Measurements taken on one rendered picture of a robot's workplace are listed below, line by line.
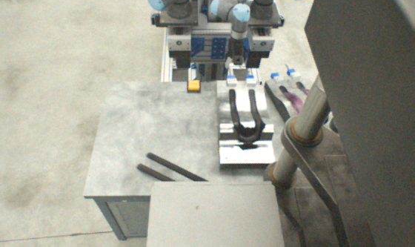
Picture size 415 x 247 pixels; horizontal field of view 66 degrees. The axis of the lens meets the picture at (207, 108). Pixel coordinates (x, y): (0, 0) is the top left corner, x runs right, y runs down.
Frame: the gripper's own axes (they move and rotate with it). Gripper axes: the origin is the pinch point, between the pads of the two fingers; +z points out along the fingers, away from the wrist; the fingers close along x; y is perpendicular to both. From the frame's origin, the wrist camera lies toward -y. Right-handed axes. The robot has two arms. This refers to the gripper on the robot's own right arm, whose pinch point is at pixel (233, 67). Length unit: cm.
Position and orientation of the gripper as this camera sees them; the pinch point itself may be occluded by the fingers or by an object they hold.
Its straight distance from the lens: 168.7
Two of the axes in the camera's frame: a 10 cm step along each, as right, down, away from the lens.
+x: -10.0, -0.1, -0.5
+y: -0.3, -7.9, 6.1
